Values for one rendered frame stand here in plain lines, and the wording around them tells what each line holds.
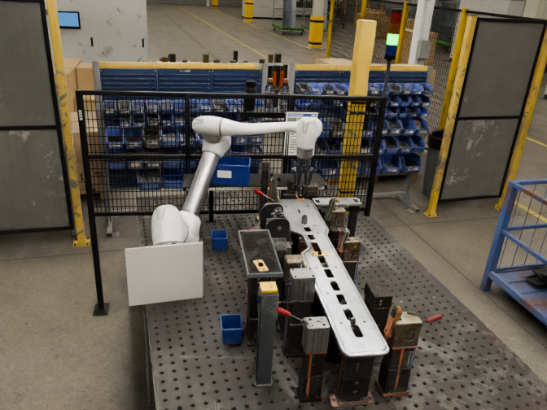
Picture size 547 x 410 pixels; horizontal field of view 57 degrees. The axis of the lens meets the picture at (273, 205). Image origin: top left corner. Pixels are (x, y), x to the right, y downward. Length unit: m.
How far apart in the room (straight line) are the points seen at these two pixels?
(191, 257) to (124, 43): 6.80
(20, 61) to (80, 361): 2.19
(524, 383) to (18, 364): 2.76
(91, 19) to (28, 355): 6.38
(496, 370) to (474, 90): 3.37
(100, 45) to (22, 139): 4.83
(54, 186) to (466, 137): 3.91
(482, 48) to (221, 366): 3.97
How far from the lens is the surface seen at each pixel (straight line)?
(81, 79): 6.92
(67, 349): 3.53
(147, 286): 2.55
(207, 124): 2.80
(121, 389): 3.19
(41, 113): 4.29
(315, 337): 1.90
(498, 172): 5.90
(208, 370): 2.22
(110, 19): 8.95
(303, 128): 2.63
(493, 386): 2.41
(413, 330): 2.02
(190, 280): 2.55
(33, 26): 4.17
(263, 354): 2.04
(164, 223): 2.62
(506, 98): 5.61
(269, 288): 1.88
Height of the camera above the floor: 2.20
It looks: 24 degrees down
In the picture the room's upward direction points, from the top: 4 degrees clockwise
